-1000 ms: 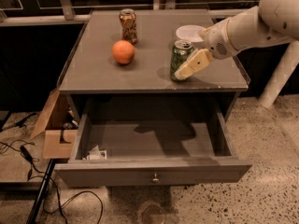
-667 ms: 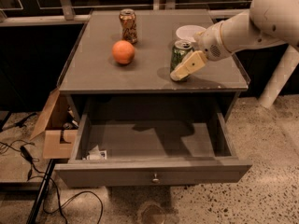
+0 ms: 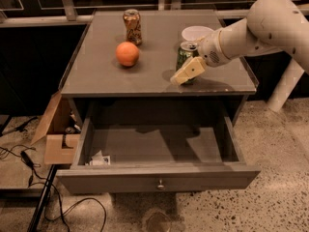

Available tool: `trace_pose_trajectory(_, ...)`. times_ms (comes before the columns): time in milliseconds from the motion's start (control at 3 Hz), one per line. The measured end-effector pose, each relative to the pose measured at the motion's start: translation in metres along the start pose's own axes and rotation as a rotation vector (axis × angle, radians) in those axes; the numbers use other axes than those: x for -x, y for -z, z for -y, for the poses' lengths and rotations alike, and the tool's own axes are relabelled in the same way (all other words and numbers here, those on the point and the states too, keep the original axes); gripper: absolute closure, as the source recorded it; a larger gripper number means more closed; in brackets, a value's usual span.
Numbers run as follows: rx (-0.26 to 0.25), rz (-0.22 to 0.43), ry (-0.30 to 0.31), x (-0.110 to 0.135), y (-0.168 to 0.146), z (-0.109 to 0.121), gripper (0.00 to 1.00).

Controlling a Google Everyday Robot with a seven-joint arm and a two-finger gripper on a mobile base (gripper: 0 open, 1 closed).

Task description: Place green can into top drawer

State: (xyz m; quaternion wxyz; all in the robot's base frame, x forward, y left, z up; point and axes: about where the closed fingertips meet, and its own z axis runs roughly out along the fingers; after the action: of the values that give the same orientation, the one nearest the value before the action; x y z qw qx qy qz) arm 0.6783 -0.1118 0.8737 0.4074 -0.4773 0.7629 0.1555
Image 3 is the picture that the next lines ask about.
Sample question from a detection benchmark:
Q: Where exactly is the black stand leg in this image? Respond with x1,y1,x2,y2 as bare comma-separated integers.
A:
27,165,57,232

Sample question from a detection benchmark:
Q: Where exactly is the cardboard box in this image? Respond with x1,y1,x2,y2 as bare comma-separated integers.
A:
31,91,79,164

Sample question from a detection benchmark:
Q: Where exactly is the metal drawer knob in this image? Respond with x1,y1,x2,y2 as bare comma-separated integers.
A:
156,180,165,190

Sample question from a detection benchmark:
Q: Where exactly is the white bowl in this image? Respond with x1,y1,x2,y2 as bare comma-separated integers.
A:
182,26,213,42

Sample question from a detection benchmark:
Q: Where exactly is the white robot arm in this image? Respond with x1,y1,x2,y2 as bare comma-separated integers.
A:
171,0,309,111

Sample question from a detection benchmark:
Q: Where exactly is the black cable on floor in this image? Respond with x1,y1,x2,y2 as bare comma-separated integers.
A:
0,144,108,232

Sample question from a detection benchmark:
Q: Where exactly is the metal window railing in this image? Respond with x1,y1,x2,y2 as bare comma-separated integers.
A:
0,0,309,29

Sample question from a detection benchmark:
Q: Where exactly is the gold brown soda can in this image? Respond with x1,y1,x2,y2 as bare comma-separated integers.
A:
123,9,142,45

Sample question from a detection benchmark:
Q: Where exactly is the white paper packet in drawer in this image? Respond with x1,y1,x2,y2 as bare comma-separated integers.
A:
89,151,110,165

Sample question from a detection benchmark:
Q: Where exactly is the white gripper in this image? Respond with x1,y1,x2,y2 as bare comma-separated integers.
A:
170,28,231,85

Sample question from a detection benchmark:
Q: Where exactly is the open grey top drawer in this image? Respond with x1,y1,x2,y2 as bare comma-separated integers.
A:
58,101,260,193

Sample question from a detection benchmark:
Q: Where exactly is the green soda can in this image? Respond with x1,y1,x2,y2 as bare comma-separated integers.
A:
176,41,200,85

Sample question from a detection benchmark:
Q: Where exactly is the orange fruit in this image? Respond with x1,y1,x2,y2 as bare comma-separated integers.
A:
116,42,139,67

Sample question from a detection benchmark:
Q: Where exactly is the grey cabinet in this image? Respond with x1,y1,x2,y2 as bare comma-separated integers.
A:
59,10,260,128

